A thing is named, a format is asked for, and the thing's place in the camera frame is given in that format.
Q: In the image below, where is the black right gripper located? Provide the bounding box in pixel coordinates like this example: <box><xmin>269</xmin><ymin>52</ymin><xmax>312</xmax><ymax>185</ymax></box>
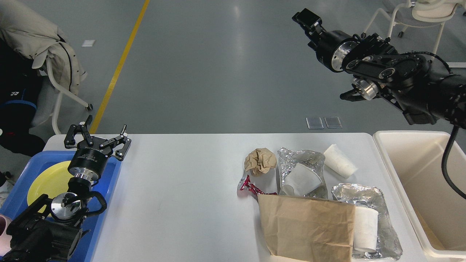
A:
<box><xmin>292</xmin><ymin>8</ymin><xmax>358</xmax><ymax>72</ymax></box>

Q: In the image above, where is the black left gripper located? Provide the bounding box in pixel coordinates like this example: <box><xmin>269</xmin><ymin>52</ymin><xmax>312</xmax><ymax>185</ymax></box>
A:
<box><xmin>64</xmin><ymin>115</ymin><xmax>131</xmax><ymax>180</ymax></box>

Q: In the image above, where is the yellow plastic plate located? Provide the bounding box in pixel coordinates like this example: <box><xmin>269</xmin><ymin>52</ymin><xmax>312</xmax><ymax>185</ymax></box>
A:
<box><xmin>27</xmin><ymin>161</ymin><xmax>72</xmax><ymax>205</ymax></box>

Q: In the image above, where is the silver foil bag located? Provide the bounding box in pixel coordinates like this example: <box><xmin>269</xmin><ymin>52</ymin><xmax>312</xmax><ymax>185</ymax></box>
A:
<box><xmin>331</xmin><ymin>183</ymin><xmax>403</xmax><ymax>261</ymax></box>
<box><xmin>277</xmin><ymin>147</ymin><xmax>328</xmax><ymax>199</ymax></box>

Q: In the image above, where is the pink mug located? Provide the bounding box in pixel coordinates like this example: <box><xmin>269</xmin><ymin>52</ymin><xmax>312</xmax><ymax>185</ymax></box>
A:
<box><xmin>0</xmin><ymin>214</ymin><xmax>12</xmax><ymax>257</ymax></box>

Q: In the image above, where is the white paper cup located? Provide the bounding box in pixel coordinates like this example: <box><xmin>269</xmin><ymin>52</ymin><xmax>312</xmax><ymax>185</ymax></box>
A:
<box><xmin>354</xmin><ymin>206</ymin><xmax>379</xmax><ymax>253</ymax></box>
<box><xmin>281</xmin><ymin>163</ymin><xmax>322</xmax><ymax>197</ymax></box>

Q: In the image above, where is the brown paper bag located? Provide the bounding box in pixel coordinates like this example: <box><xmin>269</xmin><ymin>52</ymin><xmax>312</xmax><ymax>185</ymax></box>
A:
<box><xmin>258</xmin><ymin>194</ymin><xmax>356</xmax><ymax>262</ymax></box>

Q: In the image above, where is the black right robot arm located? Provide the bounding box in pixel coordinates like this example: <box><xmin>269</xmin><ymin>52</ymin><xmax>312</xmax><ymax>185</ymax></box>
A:
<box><xmin>292</xmin><ymin>8</ymin><xmax>466</xmax><ymax>129</ymax></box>

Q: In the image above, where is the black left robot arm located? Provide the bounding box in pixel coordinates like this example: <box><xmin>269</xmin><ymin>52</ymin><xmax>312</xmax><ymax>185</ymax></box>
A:
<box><xmin>1</xmin><ymin>115</ymin><xmax>131</xmax><ymax>262</ymax></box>

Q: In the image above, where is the person in dark clothes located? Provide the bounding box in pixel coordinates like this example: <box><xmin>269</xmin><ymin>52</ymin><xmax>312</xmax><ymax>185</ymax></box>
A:
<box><xmin>0</xmin><ymin>40</ymin><xmax>45</xmax><ymax>156</ymax></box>

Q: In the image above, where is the floor outlet plate left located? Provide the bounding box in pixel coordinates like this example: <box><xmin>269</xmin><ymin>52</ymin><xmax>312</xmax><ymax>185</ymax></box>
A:
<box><xmin>306</xmin><ymin>117</ymin><xmax>324</xmax><ymax>130</ymax></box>

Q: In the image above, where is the floor outlet plate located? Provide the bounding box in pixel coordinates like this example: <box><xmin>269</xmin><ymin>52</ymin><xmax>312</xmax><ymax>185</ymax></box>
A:
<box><xmin>324</xmin><ymin>116</ymin><xmax>343</xmax><ymax>129</ymax></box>
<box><xmin>306</xmin><ymin>117</ymin><xmax>324</xmax><ymax>130</ymax></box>

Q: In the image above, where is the floor outlet plate right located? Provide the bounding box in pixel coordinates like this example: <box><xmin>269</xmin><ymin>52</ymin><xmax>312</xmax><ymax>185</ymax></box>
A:
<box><xmin>324</xmin><ymin>116</ymin><xmax>343</xmax><ymax>129</ymax></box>

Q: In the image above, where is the blue plastic tray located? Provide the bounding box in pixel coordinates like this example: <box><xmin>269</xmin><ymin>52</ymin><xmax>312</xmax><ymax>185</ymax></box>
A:
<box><xmin>0</xmin><ymin>151</ymin><xmax>123</xmax><ymax>262</ymax></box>

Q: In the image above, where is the white chair on casters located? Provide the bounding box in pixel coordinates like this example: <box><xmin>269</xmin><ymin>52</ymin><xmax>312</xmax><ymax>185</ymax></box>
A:
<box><xmin>363</xmin><ymin>0</ymin><xmax>465</xmax><ymax>54</ymax></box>

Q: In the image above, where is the white chair with jacket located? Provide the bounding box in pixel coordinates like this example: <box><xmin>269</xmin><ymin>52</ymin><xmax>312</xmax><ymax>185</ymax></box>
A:
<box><xmin>0</xmin><ymin>0</ymin><xmax>93</xmax><ymax>134</ymax></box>

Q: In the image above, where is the white paper napkin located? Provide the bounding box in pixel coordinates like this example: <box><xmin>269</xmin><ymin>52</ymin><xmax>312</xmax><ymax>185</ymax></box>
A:
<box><xmin>324</xmin><ymin>144</ymin><xmax>359</xmax><ymax>179</ymax></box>

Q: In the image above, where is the white bar on floor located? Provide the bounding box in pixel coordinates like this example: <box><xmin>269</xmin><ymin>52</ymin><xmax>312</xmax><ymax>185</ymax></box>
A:
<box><xmin>448</xmin><ymin>62</ymin><xmax>466</xmax><ymax>68</ymax></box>

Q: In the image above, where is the crumpled brown paper ball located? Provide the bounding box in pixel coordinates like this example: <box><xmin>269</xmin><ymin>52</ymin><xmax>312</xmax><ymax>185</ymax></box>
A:
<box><xmin>244</xmin><ymin>148</ymin><xmax>277</xmax><ymax>176</ymax></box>

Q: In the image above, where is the red white snack wrapper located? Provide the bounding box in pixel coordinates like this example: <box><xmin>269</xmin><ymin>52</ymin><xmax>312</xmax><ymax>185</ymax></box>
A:
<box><xmin>237</xmin><ymin>174</ymin><xmax>266</xmax><ymax>196</ymax></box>

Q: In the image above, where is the beige plastic bin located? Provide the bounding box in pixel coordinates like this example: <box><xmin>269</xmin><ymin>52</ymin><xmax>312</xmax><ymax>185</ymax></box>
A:
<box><xmin>373</xmin><ymin>131</ymin><xmax>466</xmax><ymax>262</ymax></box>

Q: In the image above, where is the black cable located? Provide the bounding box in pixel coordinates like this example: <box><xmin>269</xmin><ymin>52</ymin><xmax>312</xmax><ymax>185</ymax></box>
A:
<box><xmin>441</xmin><ymin>126</ymin><xmax>466</xmax><ymax>200</ymax></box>

